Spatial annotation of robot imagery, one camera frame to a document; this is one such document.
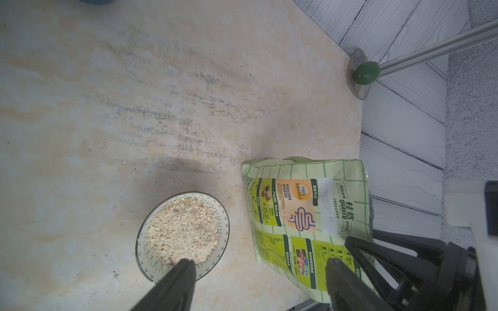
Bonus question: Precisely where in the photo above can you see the green avocado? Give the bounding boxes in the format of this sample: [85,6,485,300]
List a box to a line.
[353,61,381,86]

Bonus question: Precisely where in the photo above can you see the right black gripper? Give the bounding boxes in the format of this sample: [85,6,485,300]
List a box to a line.
[326,229,486,310]

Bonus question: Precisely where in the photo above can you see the white patterned breakfast bowl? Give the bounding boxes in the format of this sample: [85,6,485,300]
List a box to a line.
[136,192,230,283]

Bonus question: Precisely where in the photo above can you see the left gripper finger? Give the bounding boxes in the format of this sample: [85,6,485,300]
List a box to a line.
[132,259,196,311]

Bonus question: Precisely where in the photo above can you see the green oats bag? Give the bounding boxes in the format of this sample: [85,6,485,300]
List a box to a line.
[241,157,374,303]

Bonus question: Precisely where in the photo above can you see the oats in bowl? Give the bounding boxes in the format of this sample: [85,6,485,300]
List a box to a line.
[148,197,218,266]

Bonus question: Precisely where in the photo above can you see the right metal frame post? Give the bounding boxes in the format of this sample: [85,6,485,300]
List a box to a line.
[379,19,497,78]

